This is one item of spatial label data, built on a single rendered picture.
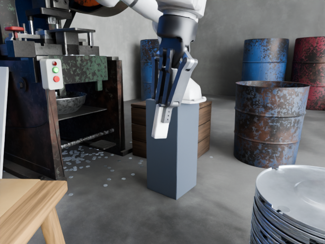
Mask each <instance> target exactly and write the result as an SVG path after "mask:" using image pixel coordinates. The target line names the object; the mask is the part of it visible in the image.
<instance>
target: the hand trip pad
mask: <svg viewBox="0 0 325 244"><path fill-rule="evenodd" d="M5 30H6V31H13V35H14V38H18V35H17V32H19V31H25V29H24V27H16V26H9V27H5Z"/></svg>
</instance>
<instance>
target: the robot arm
mask: <svg viewBox="0 0 325 244"><path fill-rule="evenodd" d="M95 1H97V2H98V3H99V4H101V5H103V6H106V7H114V6H115V5H116V4H117V3H118V2H119V0H95ZM121 1H123V2H124V3H125V4H127V5H128V6H129V7H130V8H132V9H133V10H134V11H136V12H137V13H139V14H140V15H141V16H143V17H144V18H146V19H149V20H152V27H153V29H154V31H155V33H156V34H157V37H158V40H159V44H160V45H159V51H158V52H157V53H151V61H152V78H151V99H154V100H155V104H156V109H155V116H154V123H153V128H152V135H151V136H152V137H153V138H166V137H167V131H168V126H169V122H170V118H171V113H172V109H173V108H174V107H179V106H180V105H181V103H184V104H196V103H200V102H204V101H206V98H205V97H204V96H203V97H202V96H201V89H200V86H199V85H198V84H197V83H195V82H194V81H193V80H192V79H191V78H190V77H191V74H192V71H193V70H194V68H195V67H196V65H197V63H198V60H197V59H193V58H192V57H191V55H190V51H191V49H190V43H192V42H194V41H195V38H196V33H197V28H198V18H202V17H203V16H204V10H205V5H206V0H121Z"/></svg>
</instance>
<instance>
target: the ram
mask: <svg viewBox="0 0 325 244"><path fill-rule="evenodd" d="M39 7H42V8H47V9H53V10H59V11H64V12H69V1H68V0H32V8H33V9H34V8H39Z"/></svg>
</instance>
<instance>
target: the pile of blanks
mask: <svg viewBox="0 0 325 244"><path fill-rule="evenodd" d="M263 202H265V201H260V199H259V198H258V196H257V193H256V190H255V196H254V203H253V207H252V216H251V232H250V243H249V244H325V239H324V238H321V237H319V236H316V235H313V234H311V233H308V232H306V231H304V230H301V229H299V228H297V227H295V226H293V225H291V224H290V223H288V222H286V221H284V220H283V219H281V218H280V217H278V216H277V215H275V214H274V213H273V212H272V211H270V210H269V209H268V208H267V207H266V206H265V205H264V204H263Z"/></svg>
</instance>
